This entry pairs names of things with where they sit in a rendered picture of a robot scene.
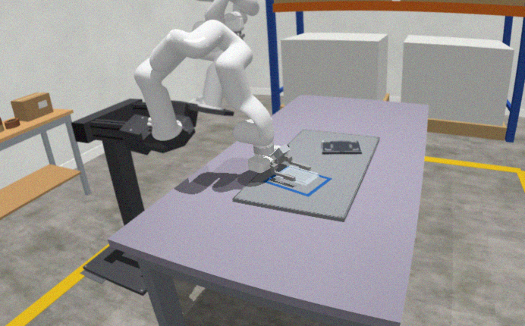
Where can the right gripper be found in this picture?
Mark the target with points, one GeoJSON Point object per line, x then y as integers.
{"type": "Point", "coordinates": [261, 163]}

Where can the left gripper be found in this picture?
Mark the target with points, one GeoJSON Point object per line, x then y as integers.
{"type": "Point", "coordinates": [235, 23]}

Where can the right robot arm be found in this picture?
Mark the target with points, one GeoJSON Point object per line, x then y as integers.
{"type": "Point", "coordinates": [230, 67]}

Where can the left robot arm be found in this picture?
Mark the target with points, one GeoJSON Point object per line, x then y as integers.
{"type": "Point", "coordinates": [212, 92]}

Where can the grey flat rectangular panel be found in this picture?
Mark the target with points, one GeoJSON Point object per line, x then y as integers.
{"type": "Point", "coordinates": [334, 199]}

